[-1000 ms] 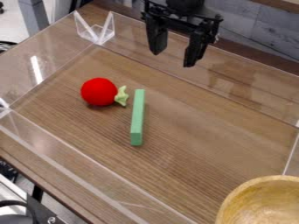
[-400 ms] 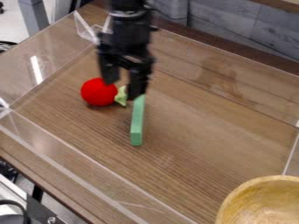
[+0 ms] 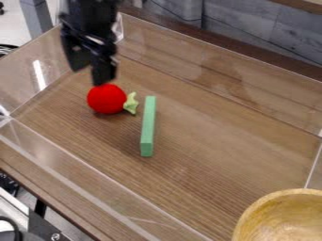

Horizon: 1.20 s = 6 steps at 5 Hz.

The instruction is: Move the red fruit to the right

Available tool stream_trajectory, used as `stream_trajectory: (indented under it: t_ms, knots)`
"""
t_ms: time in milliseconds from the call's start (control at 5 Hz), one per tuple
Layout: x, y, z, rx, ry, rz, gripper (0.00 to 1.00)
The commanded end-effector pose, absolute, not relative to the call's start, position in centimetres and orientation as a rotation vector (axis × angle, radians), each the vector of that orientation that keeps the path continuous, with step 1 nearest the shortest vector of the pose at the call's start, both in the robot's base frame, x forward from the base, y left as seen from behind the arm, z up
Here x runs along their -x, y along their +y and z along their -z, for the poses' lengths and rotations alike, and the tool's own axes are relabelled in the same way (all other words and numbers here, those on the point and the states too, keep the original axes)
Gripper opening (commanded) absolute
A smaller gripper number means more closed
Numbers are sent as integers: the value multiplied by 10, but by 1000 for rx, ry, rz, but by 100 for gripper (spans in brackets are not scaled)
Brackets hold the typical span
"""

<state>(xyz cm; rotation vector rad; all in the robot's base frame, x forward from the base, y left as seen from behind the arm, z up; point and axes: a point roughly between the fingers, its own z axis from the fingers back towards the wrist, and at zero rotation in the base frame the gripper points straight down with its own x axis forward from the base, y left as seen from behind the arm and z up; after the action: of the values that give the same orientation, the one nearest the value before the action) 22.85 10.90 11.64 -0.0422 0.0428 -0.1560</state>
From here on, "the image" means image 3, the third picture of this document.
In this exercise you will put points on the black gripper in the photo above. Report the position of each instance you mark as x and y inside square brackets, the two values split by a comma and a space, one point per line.
[87, 22]

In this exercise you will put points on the red plush fruit green leaf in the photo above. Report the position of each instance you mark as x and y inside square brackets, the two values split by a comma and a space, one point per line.
[107, 99]

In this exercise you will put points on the green rectangular block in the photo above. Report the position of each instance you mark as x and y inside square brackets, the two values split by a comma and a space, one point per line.
[147, 133]

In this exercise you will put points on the black metal clamp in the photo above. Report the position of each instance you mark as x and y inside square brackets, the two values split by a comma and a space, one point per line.
[43, 229]

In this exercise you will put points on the wooden bowl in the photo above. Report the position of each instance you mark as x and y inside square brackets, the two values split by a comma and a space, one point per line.
[285, 216]

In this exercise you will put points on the clear acrylic tray enclosure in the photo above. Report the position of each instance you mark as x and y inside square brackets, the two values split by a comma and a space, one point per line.
[237, 135]

